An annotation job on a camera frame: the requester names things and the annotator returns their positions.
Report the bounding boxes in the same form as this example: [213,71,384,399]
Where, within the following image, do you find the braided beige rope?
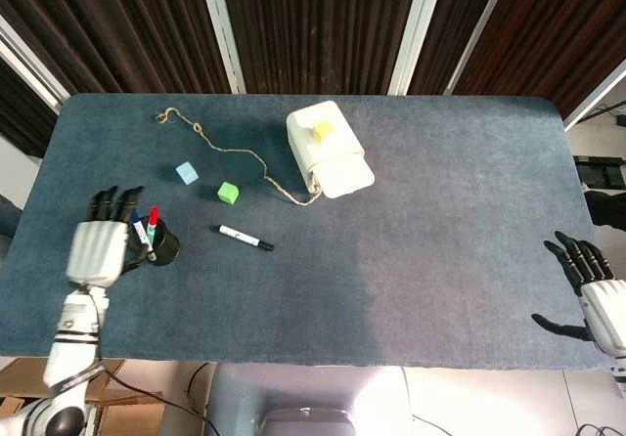
[155,107,325,207]

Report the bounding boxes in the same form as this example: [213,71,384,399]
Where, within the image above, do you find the blue table cloth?
[0,93,605,371]

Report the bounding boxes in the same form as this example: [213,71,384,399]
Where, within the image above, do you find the black pen cup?
[127,215,181,268]

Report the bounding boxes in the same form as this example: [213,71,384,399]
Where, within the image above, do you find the white robot torso base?
[208,361,413,436]

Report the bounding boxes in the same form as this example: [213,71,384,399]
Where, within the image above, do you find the green cube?
[216,180,242,206]

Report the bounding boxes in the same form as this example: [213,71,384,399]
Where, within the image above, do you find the brown cardboard box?
[0,357,166,436]

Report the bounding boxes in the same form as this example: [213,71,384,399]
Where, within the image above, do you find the black floor cable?
[110,362,224,436]

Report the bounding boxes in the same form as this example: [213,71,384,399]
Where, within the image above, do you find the white partition frame post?
[197,0,246,96]
[387,0,449,97]
[443,0,515,96]
[561,58,626,132]
[0,14,71,115]

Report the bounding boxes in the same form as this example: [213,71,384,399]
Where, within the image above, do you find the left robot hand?
[65,185,149,289]

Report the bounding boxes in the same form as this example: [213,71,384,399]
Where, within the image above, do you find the blue cap whiteboard marker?
[130,209,154,257]

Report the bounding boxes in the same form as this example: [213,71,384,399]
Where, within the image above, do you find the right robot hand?
[531,230,626,358]

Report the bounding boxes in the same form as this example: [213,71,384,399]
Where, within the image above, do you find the red cap whiteboard marker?
[146,205,160,262]

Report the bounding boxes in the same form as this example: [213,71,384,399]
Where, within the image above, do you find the light blue cube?
[174,160,200,186]

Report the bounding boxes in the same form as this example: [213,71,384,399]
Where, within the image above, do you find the black cap whiteboard marker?
[217,224,276,252]

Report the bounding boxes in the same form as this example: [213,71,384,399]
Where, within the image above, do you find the white box with flap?
[285,100,377,200]

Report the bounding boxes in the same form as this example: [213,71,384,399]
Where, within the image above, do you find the black floor equipment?
[571,153,626,189]

